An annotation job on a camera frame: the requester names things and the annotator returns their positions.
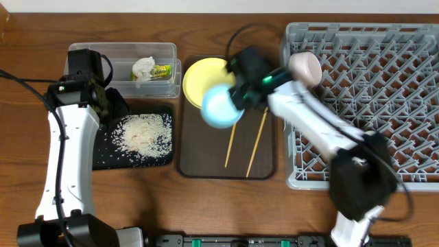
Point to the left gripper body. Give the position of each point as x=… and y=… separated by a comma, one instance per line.
x=114, y=103

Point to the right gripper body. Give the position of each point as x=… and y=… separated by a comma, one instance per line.
x=245, y=97

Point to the light blue bowl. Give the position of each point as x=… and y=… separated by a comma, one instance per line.
x=217, y=108

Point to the white paper waste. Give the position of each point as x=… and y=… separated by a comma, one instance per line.
x=146, y=69

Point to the yellow plate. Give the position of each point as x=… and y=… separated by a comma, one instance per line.
x=203, y=75

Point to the rice leftovers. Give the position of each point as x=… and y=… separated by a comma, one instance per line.
x=143, y=136

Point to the pink bowl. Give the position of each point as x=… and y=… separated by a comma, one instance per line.
x=306, y=68

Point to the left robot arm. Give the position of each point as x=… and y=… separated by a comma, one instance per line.
x=79, y=104

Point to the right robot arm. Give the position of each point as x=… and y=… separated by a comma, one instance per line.
x=361, y=176

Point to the black waste tray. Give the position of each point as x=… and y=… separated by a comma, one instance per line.
x=105, y=155

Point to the grey dishwasher rack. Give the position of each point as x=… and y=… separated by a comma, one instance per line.
x=381, y=77

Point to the brown serving tray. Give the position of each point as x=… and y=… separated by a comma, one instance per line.
x=202, y=148

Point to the clear plastic bin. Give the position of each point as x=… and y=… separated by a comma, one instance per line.
x=122, y=56

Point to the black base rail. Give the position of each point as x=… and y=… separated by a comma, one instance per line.
x=237, y=241

